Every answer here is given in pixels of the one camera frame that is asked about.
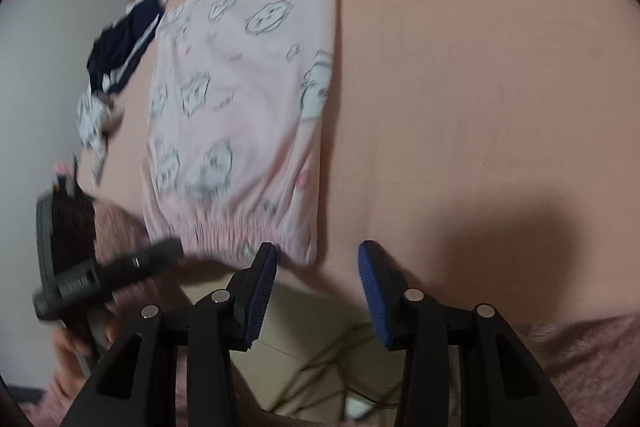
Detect person's pink fuzzy garment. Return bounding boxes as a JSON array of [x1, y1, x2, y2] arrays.
[[92, 201, 640, 427]]

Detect pink bed sheet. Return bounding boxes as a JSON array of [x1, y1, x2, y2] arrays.
[[95, 0, 640, 334]]

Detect pink printed pants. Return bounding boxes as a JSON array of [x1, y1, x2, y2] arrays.
[[141, 0, 344, 266]]

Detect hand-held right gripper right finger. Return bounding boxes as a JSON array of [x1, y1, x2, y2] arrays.
[[357, 240, 567, 427]]

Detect dark cable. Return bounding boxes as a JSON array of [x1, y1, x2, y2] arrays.
[[270, 322, 403, 423]]

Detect person's left hand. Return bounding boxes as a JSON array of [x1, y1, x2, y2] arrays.
[[52, 318, 124, 388]]

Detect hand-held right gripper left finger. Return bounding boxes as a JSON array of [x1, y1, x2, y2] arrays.
[[60, 242, 278, 427]]

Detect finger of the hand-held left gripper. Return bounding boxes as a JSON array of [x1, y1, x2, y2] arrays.
[[98, 239, 185, 295]]

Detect white power adapter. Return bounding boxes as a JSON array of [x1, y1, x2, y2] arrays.
[[344, 397, 374, 421]]

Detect white dark-patterned garment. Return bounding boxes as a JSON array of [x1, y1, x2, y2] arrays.
[[76, 89, 125, 188]]

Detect navy white-striped garment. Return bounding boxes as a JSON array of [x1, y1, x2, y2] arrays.
[[86, 0, 174, 96]]

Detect person's left forearm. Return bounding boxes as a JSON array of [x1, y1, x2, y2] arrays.
[[22, 369, 101, 427]]

